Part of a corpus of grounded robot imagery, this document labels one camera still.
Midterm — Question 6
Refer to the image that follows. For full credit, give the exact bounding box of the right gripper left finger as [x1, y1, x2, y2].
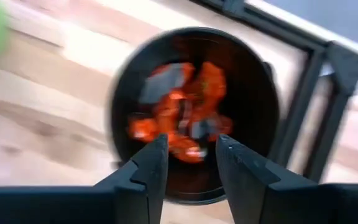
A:
[94, 134, 169, 224]

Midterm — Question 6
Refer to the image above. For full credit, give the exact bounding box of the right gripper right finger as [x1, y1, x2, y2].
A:
[216, 135, 316, 224]

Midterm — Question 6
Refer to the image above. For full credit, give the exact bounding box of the black plastic bucket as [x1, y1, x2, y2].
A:
[109, 26, 281, 205]

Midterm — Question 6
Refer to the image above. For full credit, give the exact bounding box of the black aluminium table frame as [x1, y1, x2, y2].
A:
[194, 0, 358, 184]

